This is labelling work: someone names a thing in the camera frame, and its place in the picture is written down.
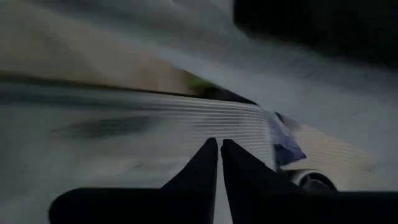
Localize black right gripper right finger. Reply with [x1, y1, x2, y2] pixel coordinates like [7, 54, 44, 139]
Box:
[220, 139, 398, 224]

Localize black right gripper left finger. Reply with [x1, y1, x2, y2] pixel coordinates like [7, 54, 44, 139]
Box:
[48, 137, 219, 224]

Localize white mesh bag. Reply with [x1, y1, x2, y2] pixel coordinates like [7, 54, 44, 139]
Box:
[0, 0, 398, 224]

